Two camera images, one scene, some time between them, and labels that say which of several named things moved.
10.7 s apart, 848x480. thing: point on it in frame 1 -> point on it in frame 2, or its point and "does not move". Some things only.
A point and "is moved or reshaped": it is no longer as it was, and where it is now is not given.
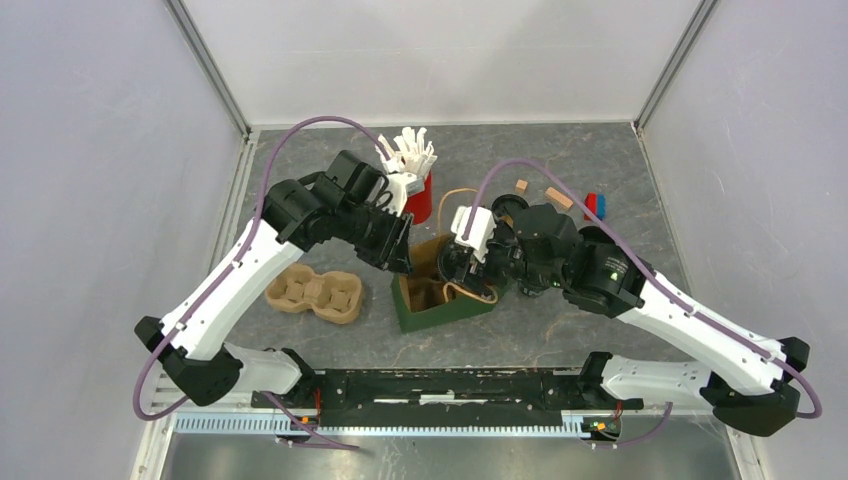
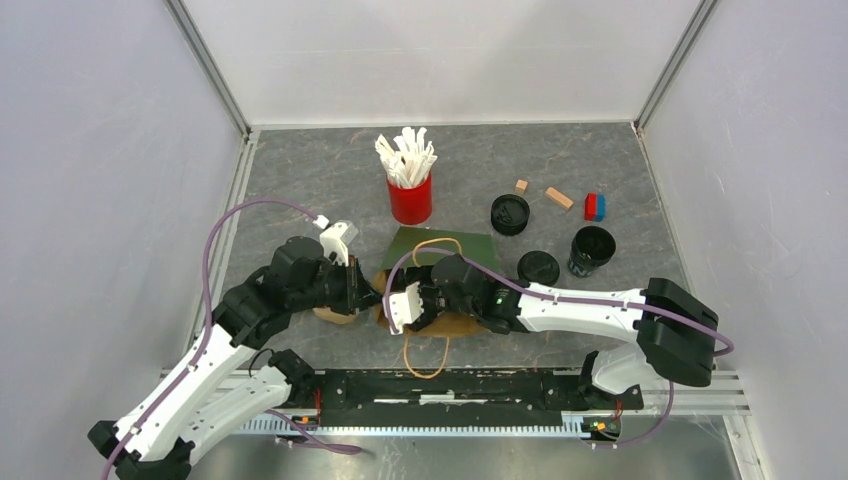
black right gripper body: x=504 y=261 -> x=435 y=302
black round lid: x=510 y=204 does not move
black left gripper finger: x=398 y=255 -> x=363 y=293
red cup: x=420 y=205 does not move
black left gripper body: x=377 y=228 -> x=332 y=286
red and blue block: x=597 y=203 does not move
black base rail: x=352 y=398 does not move
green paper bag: x=423 y=298 is moved or reshaped
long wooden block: x=559 y=197 does not move
